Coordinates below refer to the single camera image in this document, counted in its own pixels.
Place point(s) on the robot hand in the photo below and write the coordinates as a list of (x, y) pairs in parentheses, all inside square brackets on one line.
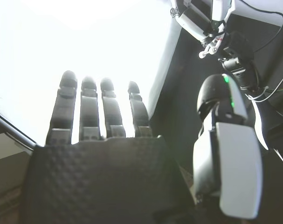
[(97, 182)]

